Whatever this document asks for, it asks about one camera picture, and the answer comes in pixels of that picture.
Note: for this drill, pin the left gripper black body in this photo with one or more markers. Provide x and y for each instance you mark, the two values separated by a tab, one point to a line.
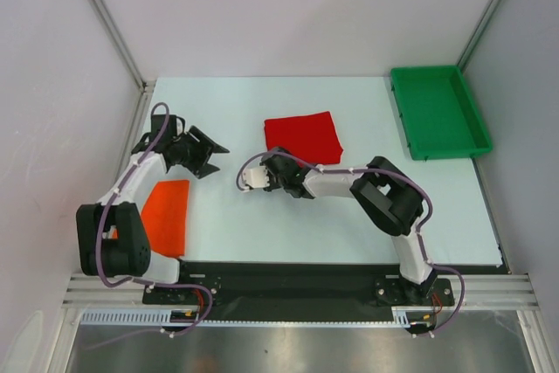
192	154

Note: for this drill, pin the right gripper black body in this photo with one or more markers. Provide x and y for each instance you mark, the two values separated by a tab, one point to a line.
275	181

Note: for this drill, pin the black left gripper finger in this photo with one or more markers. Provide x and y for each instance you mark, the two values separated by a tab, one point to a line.
205	141
206	170

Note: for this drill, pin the red t-shirt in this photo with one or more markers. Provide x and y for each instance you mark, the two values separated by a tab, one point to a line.
312	138

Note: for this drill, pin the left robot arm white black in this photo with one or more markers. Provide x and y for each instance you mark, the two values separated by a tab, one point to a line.
113	240

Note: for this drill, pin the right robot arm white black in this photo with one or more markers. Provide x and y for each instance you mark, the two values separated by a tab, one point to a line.
389	198

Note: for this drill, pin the orange folded t-shirt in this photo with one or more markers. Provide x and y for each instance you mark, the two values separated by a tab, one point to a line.
164	217

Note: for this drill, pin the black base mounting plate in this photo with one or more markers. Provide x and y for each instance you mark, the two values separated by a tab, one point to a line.
266	292

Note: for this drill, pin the green plastic tray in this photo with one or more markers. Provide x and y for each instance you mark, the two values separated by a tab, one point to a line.
438	113

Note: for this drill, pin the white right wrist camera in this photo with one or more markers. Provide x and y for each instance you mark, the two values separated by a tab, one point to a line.
255	178

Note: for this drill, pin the aluminium frame rail left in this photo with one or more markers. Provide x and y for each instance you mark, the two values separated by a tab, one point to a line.
120	46

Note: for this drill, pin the white slotted cable duct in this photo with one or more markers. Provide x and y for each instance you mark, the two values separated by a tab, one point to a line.
139	317

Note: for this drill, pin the aluminium front rail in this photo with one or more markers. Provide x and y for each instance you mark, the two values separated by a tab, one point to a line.
483	292

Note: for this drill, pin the aluminium frame post right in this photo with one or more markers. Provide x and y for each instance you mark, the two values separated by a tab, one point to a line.
479	30

